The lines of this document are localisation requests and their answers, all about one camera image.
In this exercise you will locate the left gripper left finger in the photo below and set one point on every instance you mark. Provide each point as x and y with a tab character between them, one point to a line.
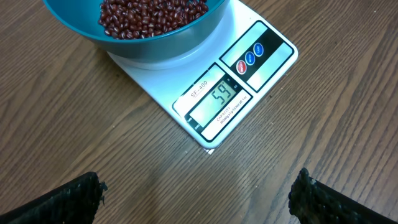
75	202

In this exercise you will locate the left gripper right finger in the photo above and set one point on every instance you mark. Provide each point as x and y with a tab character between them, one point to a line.
314	202

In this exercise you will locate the white digital kitchen scale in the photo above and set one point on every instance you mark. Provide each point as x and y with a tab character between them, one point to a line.
210	89

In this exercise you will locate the teal round bowl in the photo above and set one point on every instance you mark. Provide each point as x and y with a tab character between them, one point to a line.
83	16

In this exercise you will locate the red adzuki beans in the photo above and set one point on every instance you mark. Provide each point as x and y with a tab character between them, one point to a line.
140	19

